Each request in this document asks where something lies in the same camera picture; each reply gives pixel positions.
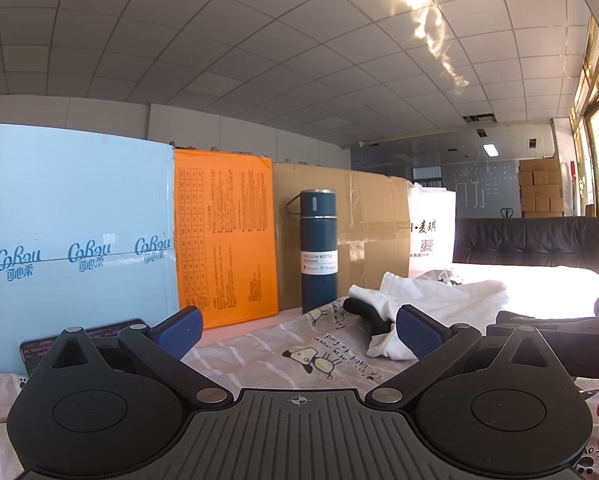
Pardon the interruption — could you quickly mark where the golden window frame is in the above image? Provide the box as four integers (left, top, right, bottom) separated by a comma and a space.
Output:
568, 14, 599, 282

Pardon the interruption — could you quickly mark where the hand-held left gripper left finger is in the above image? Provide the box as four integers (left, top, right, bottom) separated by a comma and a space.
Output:
26, 305, 235, 406

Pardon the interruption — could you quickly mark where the dark blue vacuum bottle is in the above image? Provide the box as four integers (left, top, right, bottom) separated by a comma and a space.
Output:
285, 188, 340, 316

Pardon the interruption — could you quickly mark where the light blue cardboard box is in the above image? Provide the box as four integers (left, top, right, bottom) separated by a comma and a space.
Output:
0, 122, 181, 377

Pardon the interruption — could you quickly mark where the orange cardboard box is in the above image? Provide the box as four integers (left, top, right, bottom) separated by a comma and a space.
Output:
172, 147, 281, 332

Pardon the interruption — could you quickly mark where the black smartphone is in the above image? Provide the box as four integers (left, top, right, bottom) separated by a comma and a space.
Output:
18, 317, 148, 377

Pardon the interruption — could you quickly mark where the brown cardboard box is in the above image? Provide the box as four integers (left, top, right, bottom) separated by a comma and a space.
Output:
271, 161, 413, 312

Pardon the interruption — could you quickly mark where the white t-shirt black trim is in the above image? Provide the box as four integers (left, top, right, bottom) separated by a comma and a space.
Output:
348, 270, 511, 362

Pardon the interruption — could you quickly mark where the printed cartoon bedsheet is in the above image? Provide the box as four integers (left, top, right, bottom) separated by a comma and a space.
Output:
0, 262, 599, 480

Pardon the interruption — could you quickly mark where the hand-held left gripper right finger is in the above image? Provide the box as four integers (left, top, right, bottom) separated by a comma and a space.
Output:
370, 303, 578, 406

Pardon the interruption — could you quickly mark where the white printed bag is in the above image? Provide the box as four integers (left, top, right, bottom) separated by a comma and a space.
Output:
406, 182, 458, 279

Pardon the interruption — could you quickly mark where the black leather sofa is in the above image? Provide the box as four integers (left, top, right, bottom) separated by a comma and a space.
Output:
451, 215, 599, 289

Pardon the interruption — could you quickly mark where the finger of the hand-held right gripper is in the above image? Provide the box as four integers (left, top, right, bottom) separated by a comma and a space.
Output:
486, 309, 599, 342

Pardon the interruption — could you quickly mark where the stack of cardboard boxes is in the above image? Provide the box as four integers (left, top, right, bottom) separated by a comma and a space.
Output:
516, 158, 566, 219

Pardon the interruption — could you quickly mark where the black cloth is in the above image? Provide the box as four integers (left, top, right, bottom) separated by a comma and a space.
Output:
342, 296, 396, 337

